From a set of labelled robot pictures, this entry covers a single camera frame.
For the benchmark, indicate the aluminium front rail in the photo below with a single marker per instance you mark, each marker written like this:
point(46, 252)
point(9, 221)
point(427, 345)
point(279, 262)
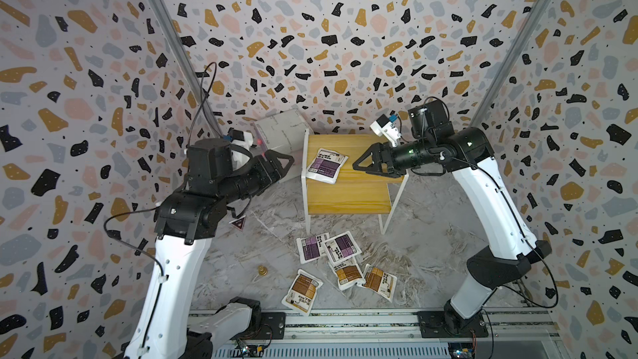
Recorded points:
point(503, 332)

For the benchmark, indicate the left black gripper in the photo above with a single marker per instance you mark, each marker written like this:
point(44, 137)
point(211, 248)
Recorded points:
point(273, 165)

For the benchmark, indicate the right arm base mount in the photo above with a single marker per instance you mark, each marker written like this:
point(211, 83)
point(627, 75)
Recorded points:
point(447, 324)

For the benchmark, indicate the brown coffee bag front left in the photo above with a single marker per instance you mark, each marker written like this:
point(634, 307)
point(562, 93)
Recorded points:
point(303, 292)

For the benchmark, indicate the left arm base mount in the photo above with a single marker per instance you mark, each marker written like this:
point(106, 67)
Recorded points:
point(267, 326)

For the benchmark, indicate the purple coffee bag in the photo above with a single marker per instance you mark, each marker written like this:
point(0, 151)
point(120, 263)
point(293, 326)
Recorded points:
point(312, 248)
point(326, 166)
point(341, 248)

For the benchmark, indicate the white box behind shelf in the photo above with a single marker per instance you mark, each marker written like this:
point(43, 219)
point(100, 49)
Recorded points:
point(283, 132)

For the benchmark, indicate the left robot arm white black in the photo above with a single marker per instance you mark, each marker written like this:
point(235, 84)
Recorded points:
point(219, 174)

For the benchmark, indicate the brown coffee bag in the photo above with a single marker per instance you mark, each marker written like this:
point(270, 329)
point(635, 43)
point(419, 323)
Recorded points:
point(380, 282)
point(303, 292)
point(348, 274)

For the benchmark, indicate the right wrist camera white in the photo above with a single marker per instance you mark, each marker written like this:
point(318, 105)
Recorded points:
point(384, 126)

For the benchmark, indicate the left corner aluminium profile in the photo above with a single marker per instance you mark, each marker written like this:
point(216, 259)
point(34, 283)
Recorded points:
point(175, 44)

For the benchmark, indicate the brown coffee bag middle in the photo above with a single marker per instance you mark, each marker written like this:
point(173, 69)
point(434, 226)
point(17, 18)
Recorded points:
point(348, 274)

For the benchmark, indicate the brown coffee bag right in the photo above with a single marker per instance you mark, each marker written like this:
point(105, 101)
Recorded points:
point(380, 282)

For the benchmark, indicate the corner aluminium profile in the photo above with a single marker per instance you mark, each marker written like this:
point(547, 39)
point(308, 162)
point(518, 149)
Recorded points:
point(516, 50)
point(175, 44)

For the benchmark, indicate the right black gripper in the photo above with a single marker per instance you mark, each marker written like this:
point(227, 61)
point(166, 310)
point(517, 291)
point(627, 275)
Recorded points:
point(382, 154)

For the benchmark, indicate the two-tier wooden white shelf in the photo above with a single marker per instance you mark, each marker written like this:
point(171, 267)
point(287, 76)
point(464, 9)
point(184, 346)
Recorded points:
point(354, 192)

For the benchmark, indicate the right corner aluminium profile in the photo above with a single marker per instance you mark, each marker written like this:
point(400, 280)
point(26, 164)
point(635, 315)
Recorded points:
point(516, 50)

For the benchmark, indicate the triangular warning sticker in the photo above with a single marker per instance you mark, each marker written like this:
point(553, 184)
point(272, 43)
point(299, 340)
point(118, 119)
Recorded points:
point(239, 223)

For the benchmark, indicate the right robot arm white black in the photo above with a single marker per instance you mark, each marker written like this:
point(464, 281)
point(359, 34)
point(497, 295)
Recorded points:
point(468, 156)

